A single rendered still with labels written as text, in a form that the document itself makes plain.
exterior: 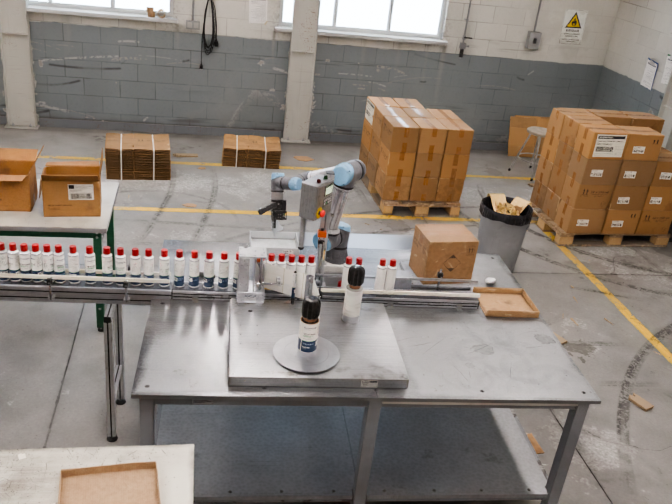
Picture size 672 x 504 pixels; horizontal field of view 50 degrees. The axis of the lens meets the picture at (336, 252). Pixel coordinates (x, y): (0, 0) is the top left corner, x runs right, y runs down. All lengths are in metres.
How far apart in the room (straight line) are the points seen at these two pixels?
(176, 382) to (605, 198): 5.02
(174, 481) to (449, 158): 5.08
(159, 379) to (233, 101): 6.14
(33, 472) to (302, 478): 1.34
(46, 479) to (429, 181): 5.22
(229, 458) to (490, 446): 1.39
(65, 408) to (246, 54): 5.48
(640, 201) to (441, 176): 1.89
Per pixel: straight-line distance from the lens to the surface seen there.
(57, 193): 4.86
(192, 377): 3.28
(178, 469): 2.89
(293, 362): 3.29
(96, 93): 9.12
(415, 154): 7.14
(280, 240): 4.24
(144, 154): 7.58
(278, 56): 8.96
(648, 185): 7.49
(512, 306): 4.18
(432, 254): 4.10
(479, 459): 4.03
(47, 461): 2.98
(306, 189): 3.66
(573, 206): 7.18
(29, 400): 4.61
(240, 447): 3.86
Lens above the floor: 2.77
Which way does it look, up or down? 26 degrees down
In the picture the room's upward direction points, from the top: 7 degrees clockwise
